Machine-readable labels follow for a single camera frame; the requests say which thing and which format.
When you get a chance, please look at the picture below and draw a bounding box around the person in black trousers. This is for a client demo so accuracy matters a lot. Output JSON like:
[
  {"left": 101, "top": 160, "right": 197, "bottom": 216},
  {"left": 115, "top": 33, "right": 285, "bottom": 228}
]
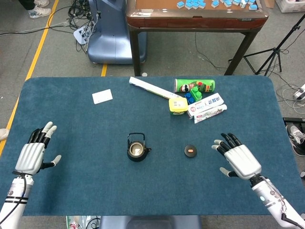
[{"left": 18, "top": 0, "right": 36, "bottom": 10}]

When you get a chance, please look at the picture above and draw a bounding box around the blue felt table mat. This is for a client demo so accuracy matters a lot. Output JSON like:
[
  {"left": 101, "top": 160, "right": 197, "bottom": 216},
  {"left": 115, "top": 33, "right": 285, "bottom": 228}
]
[{"left": 0, "top": 75, "right": 305, "bottom": 217}]

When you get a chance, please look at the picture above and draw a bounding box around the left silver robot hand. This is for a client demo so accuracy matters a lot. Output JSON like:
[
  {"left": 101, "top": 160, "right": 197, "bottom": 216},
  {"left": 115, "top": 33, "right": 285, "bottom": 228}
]
[{"left": 13, "top": 121, "right": 62, "bottom": 178}]

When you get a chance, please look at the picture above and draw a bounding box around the thin black floor cable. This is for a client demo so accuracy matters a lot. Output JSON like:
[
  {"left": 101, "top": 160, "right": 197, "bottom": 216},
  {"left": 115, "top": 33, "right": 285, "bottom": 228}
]
[{"left": 194, "top": 32, "right": 229, "bottom": 71}]

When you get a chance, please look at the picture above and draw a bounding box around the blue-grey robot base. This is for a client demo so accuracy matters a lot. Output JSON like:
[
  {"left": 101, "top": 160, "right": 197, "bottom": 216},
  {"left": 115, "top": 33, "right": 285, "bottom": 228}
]
[{"left": 87, "top": 0, "right": 147, "bottom": 65}]

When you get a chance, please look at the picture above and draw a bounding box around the white storage crate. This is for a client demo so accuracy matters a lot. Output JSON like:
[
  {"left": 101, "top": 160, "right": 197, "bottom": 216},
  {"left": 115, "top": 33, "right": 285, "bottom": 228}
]
[{"left": 276, "top": 0, "right": 305, "bottom": 13}]

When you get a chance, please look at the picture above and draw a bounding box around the black and grey sneaker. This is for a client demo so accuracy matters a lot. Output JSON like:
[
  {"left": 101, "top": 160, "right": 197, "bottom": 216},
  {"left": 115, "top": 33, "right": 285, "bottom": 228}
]
[{"left": 285, "top": 125, "right": 305, "bottom": 157}]

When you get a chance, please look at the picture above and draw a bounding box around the white toothpaste box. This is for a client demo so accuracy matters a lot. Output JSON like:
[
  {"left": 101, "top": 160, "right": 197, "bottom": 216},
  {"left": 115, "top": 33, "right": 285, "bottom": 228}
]
[{"left": 187, "top": 93, "right": 225, "bottom": 117}]

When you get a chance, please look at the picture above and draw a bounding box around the white power strip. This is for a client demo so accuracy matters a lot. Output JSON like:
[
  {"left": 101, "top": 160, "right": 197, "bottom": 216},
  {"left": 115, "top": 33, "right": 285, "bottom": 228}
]
[{"left": 73, "top": 23, "right": 92, "bottom": 46}]

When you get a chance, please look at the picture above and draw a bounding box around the blue toy building block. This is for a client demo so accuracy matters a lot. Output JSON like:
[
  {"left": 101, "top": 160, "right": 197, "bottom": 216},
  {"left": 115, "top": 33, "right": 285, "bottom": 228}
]
[{"left": 183, "top": 92, "right": 195, "bottom": 105}]

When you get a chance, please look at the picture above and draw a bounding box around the yellow-lidded small container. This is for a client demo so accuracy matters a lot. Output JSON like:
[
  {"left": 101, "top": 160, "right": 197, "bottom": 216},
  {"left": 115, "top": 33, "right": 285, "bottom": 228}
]
[{"left": 168, "top": 97, "right": 189, "bottom": 117}]

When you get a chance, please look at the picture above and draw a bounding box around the long black floor cable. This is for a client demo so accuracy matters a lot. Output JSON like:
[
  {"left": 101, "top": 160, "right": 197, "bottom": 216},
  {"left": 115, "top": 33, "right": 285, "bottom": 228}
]
[{"left": 0, "top": 6, "right": 72, "bottom": 37}]

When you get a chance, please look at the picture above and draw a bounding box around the black tripod stand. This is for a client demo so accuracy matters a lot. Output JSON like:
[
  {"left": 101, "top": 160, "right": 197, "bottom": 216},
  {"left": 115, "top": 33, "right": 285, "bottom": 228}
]
[{"left": 228, "top": 14, "right": 305, "bottom": 76}]

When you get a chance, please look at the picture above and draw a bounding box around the brown mahjong table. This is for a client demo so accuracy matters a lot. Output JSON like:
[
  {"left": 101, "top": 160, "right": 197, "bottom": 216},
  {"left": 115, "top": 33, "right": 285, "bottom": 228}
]
[{"left": 125, "top": 0, "right": 270, "bottom": 76}]

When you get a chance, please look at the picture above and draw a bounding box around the black floor plate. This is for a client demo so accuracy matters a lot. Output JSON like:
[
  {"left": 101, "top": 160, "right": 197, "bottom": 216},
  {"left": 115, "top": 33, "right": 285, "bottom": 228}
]
[{"left": 283, "top": 116, "right": 305, "bottom": 124}]

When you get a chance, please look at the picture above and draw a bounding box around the black cable bundle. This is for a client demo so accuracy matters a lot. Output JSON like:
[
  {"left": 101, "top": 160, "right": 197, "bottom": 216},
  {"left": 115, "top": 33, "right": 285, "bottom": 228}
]
[{"left": 68, "top": 0, "right": 101, "bottom": 53}]

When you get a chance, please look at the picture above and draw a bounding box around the blue-grey robot torso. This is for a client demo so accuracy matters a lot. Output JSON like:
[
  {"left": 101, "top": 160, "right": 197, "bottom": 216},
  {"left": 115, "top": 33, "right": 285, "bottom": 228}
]
[{"left": 99, "top": 215, "right": 203, "bottom": 229}]

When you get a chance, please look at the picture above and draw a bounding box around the white toothpaste tube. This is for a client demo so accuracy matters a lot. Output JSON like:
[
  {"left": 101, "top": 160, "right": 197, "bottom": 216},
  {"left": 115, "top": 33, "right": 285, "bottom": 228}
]
[{"left": 193, "top": 104, "right": 228, "bottom": 124}]

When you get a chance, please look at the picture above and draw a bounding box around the grey floor cable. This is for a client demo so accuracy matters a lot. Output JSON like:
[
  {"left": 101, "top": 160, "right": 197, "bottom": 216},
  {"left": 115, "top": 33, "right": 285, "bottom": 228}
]
[{"left": 276, "top": 83, "right": 305, "bottom": 115}]

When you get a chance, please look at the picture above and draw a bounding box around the white power adapter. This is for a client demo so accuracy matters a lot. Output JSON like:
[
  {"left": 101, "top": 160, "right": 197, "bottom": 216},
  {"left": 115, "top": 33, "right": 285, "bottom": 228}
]
[{"left": 293, "top": 83, "right": 305, "bottom": 101}]

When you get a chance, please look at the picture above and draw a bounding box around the green chips can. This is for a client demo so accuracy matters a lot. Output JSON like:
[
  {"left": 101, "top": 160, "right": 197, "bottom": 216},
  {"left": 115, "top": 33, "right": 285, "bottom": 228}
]
[{"left": 174, "top": 78, "right": 216, "bottom": 94}]

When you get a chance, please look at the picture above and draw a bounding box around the small black teapot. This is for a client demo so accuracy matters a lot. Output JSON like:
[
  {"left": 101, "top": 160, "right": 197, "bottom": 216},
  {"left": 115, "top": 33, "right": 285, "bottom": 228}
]
[{"left": 126, "top": 132, "right": 152, "bottom": 162}]

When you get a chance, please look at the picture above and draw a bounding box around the green toy building block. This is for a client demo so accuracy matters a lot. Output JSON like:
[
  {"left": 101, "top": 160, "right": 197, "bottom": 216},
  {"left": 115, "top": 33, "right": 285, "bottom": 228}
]
[{"left": 190, "top": 86, "right": 203, "bottom": 102}]

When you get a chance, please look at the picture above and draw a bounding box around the black teapot lid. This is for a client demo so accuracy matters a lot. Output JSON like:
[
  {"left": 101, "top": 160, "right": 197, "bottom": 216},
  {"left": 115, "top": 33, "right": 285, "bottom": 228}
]
[{"left": 183, "top": 144, "right": 198, "bottom": 158}]

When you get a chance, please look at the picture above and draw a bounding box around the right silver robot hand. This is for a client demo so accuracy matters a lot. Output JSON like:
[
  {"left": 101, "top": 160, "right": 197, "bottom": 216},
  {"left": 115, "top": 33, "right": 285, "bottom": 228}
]
[{"left": 211, "top": 133, "right": 265, "bottom": 184}]

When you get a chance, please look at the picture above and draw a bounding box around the white card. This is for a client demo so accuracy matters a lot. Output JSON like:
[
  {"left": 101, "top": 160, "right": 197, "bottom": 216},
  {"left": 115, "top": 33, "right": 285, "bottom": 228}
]
[{"left": 91, "top": 89, "right": 113, "bottom": 105}]

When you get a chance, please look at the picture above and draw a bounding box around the printed plastic bag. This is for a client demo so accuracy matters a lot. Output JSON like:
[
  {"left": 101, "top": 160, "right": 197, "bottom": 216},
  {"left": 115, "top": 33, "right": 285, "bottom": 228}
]
[{"left": 66, "top": 215, "right": 101, "bottom": 229}]

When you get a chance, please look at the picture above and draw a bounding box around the white long tube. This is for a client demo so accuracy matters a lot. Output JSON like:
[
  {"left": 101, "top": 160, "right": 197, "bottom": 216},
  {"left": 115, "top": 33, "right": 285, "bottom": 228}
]
[{"left": 129, "top": 76, "right": 182, "bottom": 100}]

